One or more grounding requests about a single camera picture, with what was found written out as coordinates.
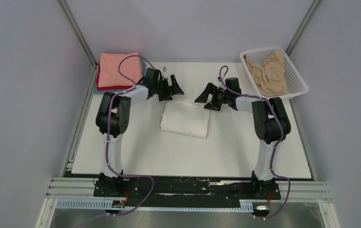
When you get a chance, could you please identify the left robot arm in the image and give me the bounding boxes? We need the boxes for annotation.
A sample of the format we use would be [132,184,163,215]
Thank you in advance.
[94,67,184,197]

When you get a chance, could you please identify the folded red t shirt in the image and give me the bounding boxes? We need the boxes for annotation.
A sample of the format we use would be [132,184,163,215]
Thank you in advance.
[95,62,134,91]

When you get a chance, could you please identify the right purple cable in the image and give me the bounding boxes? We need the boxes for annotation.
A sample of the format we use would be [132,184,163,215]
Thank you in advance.
[218,65,292,220]

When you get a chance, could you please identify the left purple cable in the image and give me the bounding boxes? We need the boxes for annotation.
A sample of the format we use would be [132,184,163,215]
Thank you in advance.
[104,55,155,218]

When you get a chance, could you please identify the white t shirt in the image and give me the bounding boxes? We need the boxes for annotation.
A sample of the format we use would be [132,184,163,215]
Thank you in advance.
[160,99,210,139]

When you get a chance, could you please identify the purple cable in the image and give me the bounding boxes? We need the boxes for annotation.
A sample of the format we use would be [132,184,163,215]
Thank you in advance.
[104,55,155,218]
[218,65,292,220]

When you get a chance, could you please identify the left aluminium frame post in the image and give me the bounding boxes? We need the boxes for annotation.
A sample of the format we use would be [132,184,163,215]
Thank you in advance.
[57,0,98,68]

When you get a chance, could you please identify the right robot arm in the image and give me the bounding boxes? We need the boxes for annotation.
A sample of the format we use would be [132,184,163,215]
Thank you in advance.
[195,77,291,199]

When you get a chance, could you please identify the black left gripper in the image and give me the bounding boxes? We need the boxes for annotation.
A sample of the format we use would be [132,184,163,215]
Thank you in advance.
[153,76,184,102]

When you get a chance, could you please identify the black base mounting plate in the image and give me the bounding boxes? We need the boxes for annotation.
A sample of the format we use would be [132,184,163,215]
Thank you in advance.
[101,176,281,207]

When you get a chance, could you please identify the beige crumpled t shirt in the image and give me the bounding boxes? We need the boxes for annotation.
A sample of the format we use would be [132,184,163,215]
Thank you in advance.
[244,49,287,97]

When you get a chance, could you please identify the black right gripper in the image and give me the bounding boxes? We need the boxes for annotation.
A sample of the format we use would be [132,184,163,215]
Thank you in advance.
[196,83,231,111]

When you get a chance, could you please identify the folded blue t shirt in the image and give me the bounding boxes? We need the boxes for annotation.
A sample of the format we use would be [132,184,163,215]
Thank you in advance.
[92,61,148,94]

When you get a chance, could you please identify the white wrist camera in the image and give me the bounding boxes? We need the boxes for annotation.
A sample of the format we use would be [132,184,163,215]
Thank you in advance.
[217,77,226,90]
[159,66,167,79]

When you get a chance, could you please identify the folded peach t shirt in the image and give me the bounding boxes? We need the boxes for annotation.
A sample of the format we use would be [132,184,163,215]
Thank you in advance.
[97,52,142,91]

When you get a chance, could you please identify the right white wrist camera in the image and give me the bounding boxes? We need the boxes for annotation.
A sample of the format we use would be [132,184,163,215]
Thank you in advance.
[217,77,226,90]

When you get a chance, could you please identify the white plastic basket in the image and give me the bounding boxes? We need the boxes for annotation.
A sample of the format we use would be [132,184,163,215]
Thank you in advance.
[240,47,308,100]

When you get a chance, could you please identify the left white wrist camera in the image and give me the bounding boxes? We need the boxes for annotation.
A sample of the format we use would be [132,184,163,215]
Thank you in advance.
[159,66,167,79]

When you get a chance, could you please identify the right aluminium frame post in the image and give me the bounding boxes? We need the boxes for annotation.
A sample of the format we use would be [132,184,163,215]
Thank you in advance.
[286,0,323,55]

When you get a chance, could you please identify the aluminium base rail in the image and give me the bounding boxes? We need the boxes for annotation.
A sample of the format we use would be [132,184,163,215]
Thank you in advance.
[46,177,332,203]

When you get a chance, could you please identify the aluminium frame post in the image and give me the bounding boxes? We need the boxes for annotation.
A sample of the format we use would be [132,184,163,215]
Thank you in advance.
[286,0,323,55]
[57,0,98,68]

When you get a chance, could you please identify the white slotted cable duct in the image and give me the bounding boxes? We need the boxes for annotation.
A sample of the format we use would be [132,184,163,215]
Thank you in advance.
[55,199,253,213]

